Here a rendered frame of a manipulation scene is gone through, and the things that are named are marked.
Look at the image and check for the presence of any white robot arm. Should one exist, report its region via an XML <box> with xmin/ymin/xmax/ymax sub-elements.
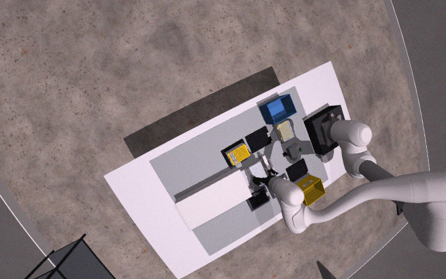
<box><xmin>268</xmin><ymin>113</ymin><xmax>446</xmax><ymax>252</ymax></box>

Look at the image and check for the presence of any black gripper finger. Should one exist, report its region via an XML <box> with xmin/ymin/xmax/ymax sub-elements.
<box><xmin>263</xmin><ymin>167</ymin><xmax>279</xmax><ymax>176</ymax></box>
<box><xmin>251</xmin><ymin>174</ymin><xmax>267</xmax><ymax>188</ymax></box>

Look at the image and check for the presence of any grey bench mat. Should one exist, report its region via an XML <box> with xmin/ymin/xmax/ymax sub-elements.
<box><xmin>149</xmin><ymin>86</ymin><xmax>328</xmax><ymax>256</ymax></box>

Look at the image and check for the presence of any blue bin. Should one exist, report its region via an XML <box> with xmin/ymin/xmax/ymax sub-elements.
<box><xmin>259</xmin><ymin>94</ymin><xmax>297</xmax><ymax>124</ymax></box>

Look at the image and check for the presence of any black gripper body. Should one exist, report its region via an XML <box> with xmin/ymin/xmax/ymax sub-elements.
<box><xmin>263</xmin><ymin>175</ymin><xmax>274</xmax><ymax>187</ymax></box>

